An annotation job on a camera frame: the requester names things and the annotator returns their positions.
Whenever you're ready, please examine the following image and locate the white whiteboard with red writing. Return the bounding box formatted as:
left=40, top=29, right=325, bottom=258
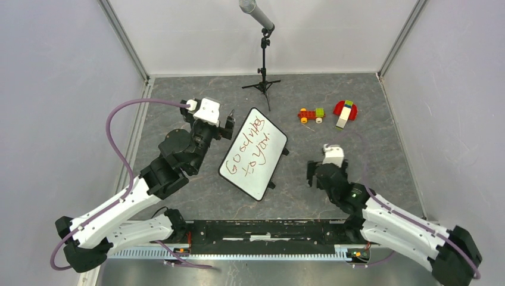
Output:
left=218, top=108, right=289, bottom=201

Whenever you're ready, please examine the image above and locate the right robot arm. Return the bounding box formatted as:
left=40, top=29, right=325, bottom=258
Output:
left=307, top=161, right=482, bottom=285

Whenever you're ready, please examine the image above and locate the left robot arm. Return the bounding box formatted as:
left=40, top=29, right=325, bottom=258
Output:
left=55, top=111, right=235, bottom=273

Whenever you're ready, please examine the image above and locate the black microphone tripod stand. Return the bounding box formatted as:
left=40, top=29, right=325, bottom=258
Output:
left=241, top=26, right=281, bottom=111

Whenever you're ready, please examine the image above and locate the red toy block car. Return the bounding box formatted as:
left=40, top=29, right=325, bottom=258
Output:
left=297, top=108, right=326, bottom=124

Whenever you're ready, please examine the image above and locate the red white toy block figure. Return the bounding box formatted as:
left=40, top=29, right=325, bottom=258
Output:
left=333, top=100, right=358, bottom=129

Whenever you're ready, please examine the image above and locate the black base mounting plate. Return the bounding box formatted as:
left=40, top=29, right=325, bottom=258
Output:
left=162, top=219, right=370, bottom=255

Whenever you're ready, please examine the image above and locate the grey microphone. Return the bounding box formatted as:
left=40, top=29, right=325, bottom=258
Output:
left=238, top=0, right=275, bottom=30

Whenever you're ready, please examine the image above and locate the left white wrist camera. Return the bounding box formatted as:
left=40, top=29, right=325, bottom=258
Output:
left=186, top=97, right=221, bottom=127

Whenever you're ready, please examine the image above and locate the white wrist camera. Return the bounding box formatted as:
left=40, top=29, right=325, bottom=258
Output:
left=322, top=144, right=345, bottom=167
left=186, top=97, right=221, bottom=127

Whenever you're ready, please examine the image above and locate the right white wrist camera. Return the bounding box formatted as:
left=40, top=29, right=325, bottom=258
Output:
left=322, top=144, right=345, bottom=167

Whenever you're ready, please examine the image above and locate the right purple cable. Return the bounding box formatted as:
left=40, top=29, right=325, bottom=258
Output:
left=327, top=130, right=481, bottom=280

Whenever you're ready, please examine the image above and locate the purple cable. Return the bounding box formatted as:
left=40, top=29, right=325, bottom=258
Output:
left=49, top=98, right=192, bottom=272
left=327, top=130, right=481, bottom=280

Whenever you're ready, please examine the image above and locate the aluminium frame rail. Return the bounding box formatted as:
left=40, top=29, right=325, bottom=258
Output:
left=109, top=241, right=368, bottom=262

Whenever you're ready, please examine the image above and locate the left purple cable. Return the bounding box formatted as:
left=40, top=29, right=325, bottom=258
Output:
left=49, top=98, right=192, bottom=272

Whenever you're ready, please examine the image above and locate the left corner aluminium post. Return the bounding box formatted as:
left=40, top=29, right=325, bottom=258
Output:
left=97, top=0, right=150, bottom=82

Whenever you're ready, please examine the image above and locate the corner aluminium post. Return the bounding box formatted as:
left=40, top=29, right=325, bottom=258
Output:
left=377, top=0, right=428, bottom=81
left=97, top=0, right=150, bottom=82

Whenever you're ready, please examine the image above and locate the right corner aluminium post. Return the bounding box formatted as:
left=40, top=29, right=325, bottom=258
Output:
left=377, top=0, right=428, bottom=81

